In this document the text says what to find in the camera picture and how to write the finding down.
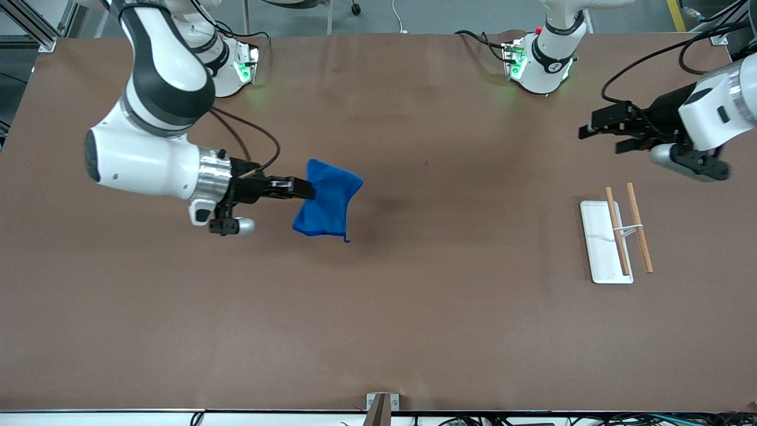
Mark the blue microfibre towel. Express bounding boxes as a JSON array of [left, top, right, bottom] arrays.
[[292, 158, 364, 243]]

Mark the white towel rack base tray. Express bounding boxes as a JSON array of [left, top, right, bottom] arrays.
[[580, 200, 634, 285]]

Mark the metal chair base with caster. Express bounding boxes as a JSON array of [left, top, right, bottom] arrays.
[[242, 0, 363, 36]]

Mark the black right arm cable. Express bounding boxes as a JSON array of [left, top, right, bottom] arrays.
[[210, 106, 280, 173]]

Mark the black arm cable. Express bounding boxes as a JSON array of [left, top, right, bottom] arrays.
[[210, 106, 280, 173], [602, 21, 752, 105], [678, 24, 747, 76]]

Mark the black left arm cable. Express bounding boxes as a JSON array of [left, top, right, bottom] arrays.
[[678, 24, 747, 76], [602, 21, 752, 105]]

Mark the aluminium frame extrusion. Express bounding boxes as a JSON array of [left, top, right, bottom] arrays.
[[680, 0, 757, 46], [0, 0, 80, 53]]

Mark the black right base cable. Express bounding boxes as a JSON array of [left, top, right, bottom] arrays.
[[213, 21, 273, 43]]

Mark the black base cable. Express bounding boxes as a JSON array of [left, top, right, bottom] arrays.
[[454, 30, 515, 63], [213, 21, 273, 43]]

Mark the black left base cable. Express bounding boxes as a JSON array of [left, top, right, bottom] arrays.
[[454, 30, 515, 63]]

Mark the metal table edge bracket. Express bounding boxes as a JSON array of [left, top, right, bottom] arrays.
[[365, 392, 400, 426]]

